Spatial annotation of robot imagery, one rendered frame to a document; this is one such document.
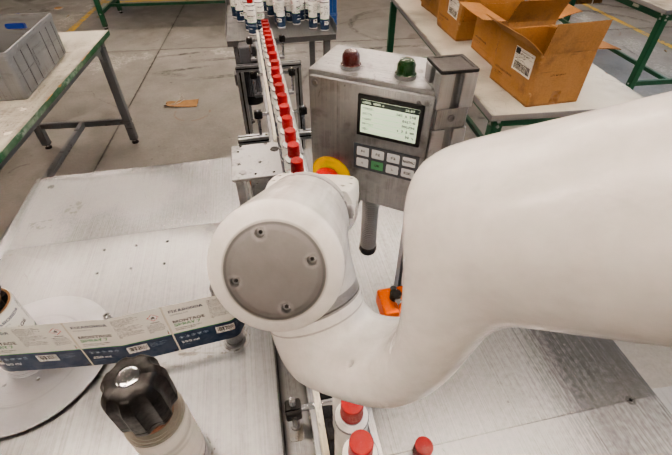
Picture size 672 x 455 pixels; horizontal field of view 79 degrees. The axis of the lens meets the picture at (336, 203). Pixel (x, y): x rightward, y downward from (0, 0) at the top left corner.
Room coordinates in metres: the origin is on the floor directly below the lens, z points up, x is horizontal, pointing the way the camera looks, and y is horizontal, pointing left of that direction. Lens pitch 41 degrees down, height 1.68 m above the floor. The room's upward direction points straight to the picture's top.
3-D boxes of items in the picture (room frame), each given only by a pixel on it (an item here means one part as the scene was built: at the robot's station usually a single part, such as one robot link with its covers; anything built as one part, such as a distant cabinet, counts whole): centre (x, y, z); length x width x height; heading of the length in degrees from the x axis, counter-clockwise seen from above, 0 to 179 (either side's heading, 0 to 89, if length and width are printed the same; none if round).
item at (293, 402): (0.32, 0.08, 0.89); 0.03 x 0.03 x 0.12; 11
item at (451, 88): (0.45, -0.13, 1.16); 0.04 x 0.04 x 0.67; 11
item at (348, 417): (0.26, -0.02, 0.98); 0.05 x 0.05 x 0.20
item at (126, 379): (0.25, 0.26, 1.03); 0.09 x 0.09 x 0.30
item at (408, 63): (0.47, -0.08, 1.49); 0.03 x 0.03 x 0.02
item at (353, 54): (0.50, -0.02, 1.49); 0.03 x 0.03 x 0.02
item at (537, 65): (1.92, -0.98, 0.97); 0.51 x 0.39 x 0.37; 103
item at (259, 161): (0.77, 0.18, 1.14); 0.14 x 0.11 x 0.01; 11
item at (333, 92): (0.50, -0.06, 1.38); 0.17 x 0.10 x 0.19; 66
